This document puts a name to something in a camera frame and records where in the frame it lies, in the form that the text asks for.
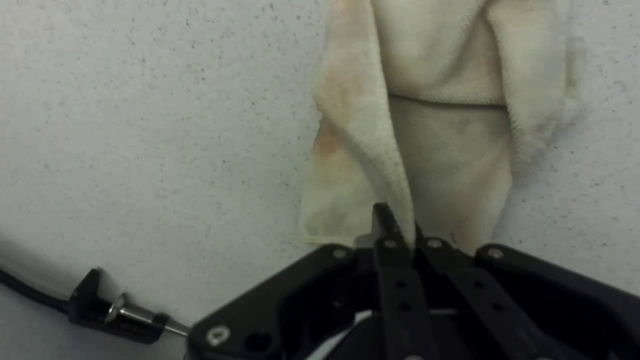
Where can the beige cloth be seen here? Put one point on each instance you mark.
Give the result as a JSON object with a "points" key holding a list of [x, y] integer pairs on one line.
{"points": [[452, 100]]}

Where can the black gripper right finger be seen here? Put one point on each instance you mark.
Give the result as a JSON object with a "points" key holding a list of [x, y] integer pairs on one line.
{"points": [[507, 300]]}

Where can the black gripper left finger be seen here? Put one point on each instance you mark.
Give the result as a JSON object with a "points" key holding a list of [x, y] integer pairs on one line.
{"points": [[393, 292]]}

